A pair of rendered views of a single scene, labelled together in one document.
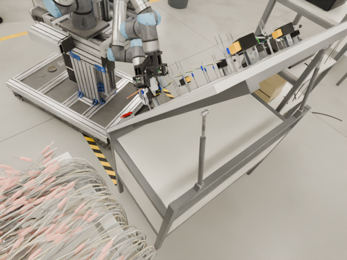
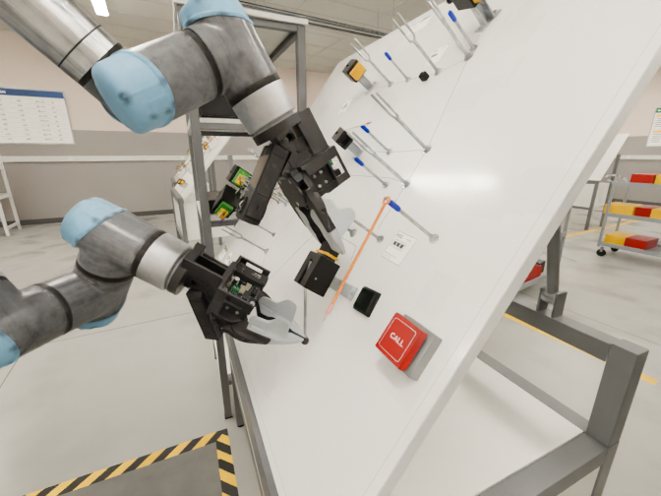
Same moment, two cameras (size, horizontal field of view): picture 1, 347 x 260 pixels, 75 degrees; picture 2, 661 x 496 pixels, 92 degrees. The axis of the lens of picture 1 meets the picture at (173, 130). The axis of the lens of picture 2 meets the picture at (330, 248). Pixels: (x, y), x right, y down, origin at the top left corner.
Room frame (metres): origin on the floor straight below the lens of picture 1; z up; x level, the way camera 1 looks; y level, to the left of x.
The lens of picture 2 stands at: (0.64, 0.57, 1.32)
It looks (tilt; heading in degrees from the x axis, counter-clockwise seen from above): 17 degrees down; 293
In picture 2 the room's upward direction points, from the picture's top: straight up
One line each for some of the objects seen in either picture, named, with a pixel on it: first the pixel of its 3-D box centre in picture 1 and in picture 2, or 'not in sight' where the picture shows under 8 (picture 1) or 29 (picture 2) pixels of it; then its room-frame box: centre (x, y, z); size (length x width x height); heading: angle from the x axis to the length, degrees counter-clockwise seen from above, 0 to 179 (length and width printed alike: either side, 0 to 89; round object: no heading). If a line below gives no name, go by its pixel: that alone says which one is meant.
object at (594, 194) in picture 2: not in sight; (570, 179); (-1.13, -6.97, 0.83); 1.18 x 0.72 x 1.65; 142
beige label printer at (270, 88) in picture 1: (263, 82); not in sight; (1.67, -0.68, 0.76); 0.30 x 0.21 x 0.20; 51
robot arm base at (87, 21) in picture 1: (83, 16); not in sight; (1.31, 0.71, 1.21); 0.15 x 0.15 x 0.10
